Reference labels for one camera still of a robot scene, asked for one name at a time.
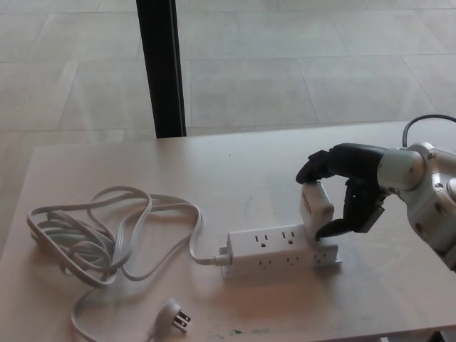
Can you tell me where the white flat power cord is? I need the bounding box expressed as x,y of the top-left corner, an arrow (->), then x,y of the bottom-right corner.
26,185 -> 229,342

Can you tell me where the white cube charger plug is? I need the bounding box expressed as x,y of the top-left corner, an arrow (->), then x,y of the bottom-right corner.
300,180 -> 336,241

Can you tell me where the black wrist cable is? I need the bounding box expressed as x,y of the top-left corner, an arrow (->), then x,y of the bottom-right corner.
402,113 -> 456,149

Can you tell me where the white six-outlet power strip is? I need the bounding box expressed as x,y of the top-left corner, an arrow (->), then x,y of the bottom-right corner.
213,224 -> 343,281

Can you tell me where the black vertical post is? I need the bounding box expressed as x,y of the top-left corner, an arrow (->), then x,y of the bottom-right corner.
136,0 -> 187,139

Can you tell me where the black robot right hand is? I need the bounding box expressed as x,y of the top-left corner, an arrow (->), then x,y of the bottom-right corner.
295,142 -> 388,239

